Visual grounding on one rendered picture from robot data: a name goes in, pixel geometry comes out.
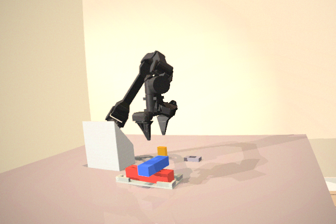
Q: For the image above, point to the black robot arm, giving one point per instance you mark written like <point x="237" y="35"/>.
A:
<point x="153" y="63"/>

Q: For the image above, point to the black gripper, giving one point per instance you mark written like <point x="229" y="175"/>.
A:
<point x="143" y="119"/>

